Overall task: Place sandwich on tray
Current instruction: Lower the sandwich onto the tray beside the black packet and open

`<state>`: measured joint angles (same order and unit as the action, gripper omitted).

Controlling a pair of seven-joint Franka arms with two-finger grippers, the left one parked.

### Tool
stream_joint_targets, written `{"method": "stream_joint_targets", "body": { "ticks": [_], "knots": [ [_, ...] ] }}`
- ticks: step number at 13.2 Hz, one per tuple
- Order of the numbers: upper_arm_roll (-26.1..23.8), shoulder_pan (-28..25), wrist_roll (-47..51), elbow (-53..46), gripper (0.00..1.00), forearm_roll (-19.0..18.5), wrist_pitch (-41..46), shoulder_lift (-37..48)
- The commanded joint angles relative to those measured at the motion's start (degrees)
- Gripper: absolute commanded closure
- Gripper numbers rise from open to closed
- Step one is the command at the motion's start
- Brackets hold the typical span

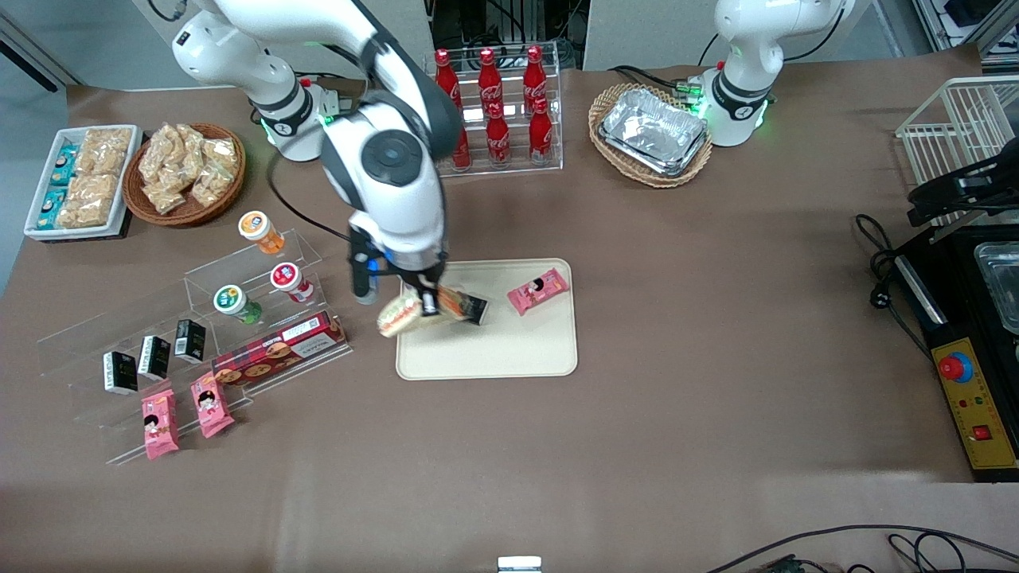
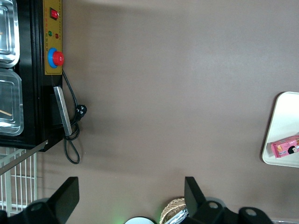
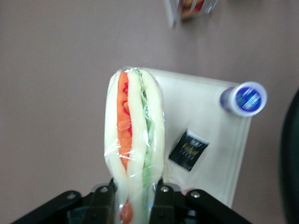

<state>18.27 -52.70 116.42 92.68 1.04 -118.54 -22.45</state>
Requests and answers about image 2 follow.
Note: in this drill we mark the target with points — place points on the thin wooden stick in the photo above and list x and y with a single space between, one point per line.
5 113

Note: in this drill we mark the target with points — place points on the black sealing machine yellow panel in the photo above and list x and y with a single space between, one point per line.
30 105

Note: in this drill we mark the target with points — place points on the light wicker basket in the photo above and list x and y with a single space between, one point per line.
171 207

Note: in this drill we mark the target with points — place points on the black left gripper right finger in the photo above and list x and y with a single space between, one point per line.
194 198

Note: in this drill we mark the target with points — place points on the aluminium foil tray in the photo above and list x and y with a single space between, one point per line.
178 217

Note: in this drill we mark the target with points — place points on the beige plastic tray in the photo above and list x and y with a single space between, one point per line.
285 116

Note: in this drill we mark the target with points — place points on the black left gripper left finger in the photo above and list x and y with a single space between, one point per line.
67 198

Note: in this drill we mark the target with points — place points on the steel food tray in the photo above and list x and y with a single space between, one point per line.
8 30
10 102

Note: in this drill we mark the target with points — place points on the pink snack pack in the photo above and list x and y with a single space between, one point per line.
286 147

